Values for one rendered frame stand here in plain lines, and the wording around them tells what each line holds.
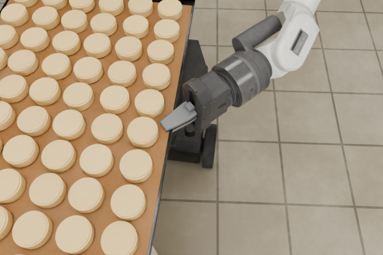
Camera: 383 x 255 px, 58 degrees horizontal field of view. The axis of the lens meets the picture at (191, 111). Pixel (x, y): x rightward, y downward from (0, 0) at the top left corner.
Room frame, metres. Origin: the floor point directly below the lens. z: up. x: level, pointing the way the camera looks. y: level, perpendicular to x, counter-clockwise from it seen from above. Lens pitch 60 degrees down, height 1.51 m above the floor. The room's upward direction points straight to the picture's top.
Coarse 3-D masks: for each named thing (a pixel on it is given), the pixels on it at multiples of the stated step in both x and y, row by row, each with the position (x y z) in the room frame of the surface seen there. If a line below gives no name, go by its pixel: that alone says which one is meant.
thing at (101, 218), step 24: (96, 0) 0.58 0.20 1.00; (0, 24) 0.51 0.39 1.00; (24, 24) 0.51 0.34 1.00; (120, 24) 0.51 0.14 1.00; (24, 48) 0.44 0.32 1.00; (48, 48) 0.44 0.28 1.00; (144, 48) 0.44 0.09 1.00; (0, 72) 0.39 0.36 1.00; (72, 72) 0.39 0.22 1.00; (96, 96) 0.33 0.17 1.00; (168, 96) 0.33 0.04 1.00; (72, 144) 0.24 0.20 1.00; (120, 144) 0.24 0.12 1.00; (0, 168) 0.20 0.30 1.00; (24, 168) 0.20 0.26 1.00; (72, 168) 0.20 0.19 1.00; (24, 192) 0.16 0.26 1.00; (144, 192) 0.16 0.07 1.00; (48, 216) 0.12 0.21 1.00; (96, 216) 0.12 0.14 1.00; (144, 216) 0.12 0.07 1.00; (0, 240) 0.09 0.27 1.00; (48, 240) 0.09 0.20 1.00; (96, 240) 0.09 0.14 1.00; (144, 240) 0.09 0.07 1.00
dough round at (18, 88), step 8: (8, 80) 0.35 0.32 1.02; (16, 80) 0.35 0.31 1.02; (24, 80) 0.36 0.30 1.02; (0, 88) 0.34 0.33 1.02; (8, 88) 0.34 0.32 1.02; (16, 88) 0.34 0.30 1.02; (24, 88) 0.34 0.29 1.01; (0, 96) 0.32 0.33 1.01; (8, 96) 0.32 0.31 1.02; (16, 96) 0.32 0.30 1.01; (24, 96) 0.33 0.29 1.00
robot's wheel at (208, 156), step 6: (210, 126) 0.70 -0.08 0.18; (216, 126) 0.71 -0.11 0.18; (210, 132) 0.67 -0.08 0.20; (216, 132) 0.67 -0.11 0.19; (210, 138) 0.64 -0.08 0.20; (204, 144) 0.62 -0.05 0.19; (210, 144) 0.61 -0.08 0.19; (204, 150) 0.59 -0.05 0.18; (210, 150) 0.59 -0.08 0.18; (204, 156) 0.57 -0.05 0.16; (210, 156) 0.57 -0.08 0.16; (204, 162) 0.56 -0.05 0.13; (210, 162) 0.56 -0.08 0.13
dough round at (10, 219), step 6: (0, 210) 0.13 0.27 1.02; (6, 210) 0.13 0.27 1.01; (0, 216) 0.12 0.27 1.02; (6, 216) 0.12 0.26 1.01; (12, 216) 0.12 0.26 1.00; (0, 222) 0.11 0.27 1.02; (6, 222) 0.11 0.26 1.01; (12, 222) 0.11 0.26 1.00; (0, 228) 0.10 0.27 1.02; (6, 228) 0.10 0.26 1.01; (0, 234) 0.09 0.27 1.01; (6, 234) 0.10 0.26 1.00
